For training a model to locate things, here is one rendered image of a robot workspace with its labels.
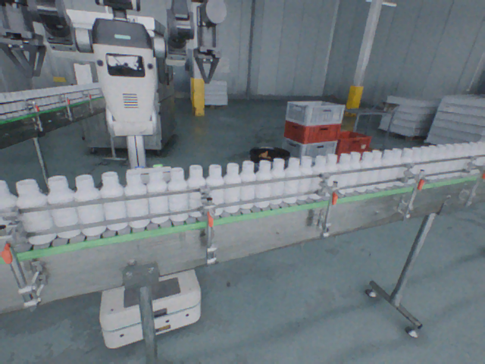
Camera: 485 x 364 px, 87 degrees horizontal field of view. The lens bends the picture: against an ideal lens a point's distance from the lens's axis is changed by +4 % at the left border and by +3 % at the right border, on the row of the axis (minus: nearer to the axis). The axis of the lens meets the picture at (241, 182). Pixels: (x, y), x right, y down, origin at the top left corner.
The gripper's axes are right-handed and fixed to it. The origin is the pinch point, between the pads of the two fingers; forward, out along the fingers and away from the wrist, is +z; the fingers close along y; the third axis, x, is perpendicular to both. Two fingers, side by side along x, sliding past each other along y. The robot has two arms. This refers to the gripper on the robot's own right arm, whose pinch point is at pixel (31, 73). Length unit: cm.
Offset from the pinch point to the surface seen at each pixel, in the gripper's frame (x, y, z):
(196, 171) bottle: 38.1, 16.6, 23.6
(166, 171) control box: 30.9, 2.5, 28.5
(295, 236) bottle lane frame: 76, 21, 53
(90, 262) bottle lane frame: 8, 21, 46
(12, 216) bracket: -4.8, 21.0, 29.2
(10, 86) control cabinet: -197, -609, 62
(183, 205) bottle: 33, 19, 34
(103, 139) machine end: -24, -372, 114
